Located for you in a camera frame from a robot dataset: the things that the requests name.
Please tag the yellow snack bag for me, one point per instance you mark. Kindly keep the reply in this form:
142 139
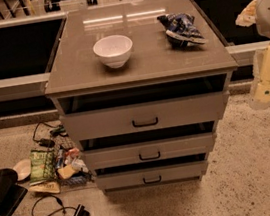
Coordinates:
48 187

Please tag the grey drawer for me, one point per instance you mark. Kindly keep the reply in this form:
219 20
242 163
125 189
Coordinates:
143 117
149 151
151 176

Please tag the grey middle drawer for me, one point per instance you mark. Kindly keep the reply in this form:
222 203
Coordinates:
149 151

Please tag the grey drawer cabinet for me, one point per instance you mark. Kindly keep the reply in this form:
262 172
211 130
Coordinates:
156 71

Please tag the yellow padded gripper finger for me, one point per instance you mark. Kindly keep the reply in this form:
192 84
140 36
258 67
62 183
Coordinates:
260 94
248 15

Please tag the grey bottom drawer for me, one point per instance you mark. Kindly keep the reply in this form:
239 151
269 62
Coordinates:
151 176

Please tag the white bowl on floor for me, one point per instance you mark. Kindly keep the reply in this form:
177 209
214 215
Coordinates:
23 169

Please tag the green chip bag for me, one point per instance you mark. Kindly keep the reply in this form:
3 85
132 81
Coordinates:
42 168

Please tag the grey top drawer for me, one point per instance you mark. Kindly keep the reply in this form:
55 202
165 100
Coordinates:
143 117

